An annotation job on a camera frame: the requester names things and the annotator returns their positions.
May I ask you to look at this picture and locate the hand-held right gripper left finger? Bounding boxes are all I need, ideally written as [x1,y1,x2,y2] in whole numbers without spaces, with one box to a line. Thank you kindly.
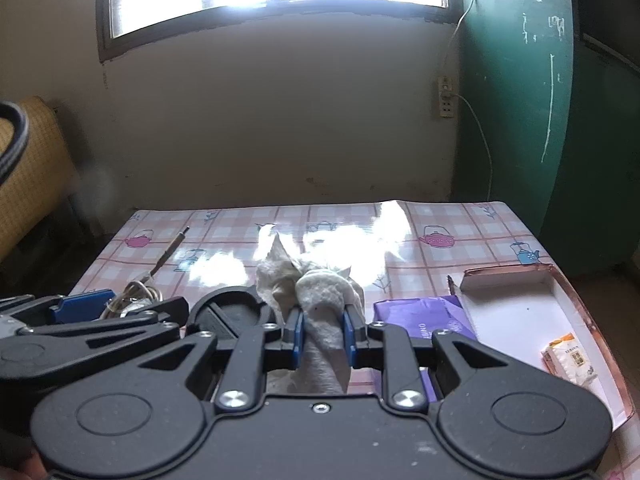
[135,309,306,415]

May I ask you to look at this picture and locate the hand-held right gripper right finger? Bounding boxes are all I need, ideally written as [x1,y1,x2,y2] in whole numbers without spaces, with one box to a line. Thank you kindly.
[343,307,506,415]

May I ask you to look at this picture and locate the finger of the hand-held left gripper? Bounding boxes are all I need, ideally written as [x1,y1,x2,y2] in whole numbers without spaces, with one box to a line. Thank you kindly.
[0,289,117,326]
[22,297,190,361]

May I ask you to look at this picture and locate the white cloth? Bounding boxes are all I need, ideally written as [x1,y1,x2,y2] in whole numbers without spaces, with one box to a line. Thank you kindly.
[255,232,364,396]

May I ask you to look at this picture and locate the white cardboard box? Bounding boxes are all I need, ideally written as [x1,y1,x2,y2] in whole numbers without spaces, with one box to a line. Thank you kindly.
[446,262,630,433]

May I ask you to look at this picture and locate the thin brown metal-tipped rod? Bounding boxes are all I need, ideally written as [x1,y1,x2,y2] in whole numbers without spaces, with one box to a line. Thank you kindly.
[149,227,191,277]

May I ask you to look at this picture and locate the purple packet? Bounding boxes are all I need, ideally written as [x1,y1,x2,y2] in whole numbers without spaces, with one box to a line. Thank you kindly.
[372,296,478,403]

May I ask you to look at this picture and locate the yellow woven chair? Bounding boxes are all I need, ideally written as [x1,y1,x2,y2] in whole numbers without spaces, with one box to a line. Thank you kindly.
[0,96,78,261]

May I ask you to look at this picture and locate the small white snack packet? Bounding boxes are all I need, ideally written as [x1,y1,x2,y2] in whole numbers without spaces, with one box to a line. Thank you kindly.
[541,332,599,387]

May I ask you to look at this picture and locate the green door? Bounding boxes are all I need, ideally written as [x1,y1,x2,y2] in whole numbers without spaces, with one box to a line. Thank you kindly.
[457,0,640,276]

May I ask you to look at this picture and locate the white cable bundle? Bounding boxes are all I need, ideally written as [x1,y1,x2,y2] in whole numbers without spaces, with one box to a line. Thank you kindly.
[102,280,164,319]

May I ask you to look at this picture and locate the wall socket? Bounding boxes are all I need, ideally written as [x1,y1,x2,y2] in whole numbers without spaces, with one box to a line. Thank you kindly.
[436,76,458,120]

